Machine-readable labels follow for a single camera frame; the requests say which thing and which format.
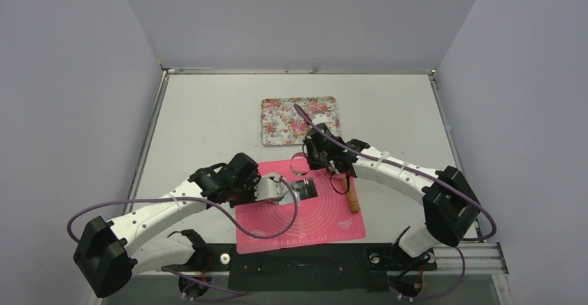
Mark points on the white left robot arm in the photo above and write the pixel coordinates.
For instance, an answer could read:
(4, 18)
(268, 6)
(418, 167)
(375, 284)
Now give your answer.
(110, 253)

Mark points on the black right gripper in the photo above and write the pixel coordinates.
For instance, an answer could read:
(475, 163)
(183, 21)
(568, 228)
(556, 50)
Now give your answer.
(315, 148)

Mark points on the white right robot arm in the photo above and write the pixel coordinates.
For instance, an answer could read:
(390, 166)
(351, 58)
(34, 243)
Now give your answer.
(450, 206)

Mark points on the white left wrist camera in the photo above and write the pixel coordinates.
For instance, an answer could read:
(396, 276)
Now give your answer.
(269, 188)

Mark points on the floral rectangular tray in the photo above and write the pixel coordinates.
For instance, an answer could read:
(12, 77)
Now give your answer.
(281, 125)

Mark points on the pink silicone baking mat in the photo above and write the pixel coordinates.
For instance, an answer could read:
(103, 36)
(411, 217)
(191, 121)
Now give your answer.
(324, 219)

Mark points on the wooden rolling pin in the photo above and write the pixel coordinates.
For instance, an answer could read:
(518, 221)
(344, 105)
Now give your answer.
(351, 196)

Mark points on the round metal dough cutter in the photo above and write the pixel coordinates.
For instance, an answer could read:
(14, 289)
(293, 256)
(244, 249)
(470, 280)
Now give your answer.
(299, 164)

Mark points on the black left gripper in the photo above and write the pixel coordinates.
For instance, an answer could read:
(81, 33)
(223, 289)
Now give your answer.
(251, 198)

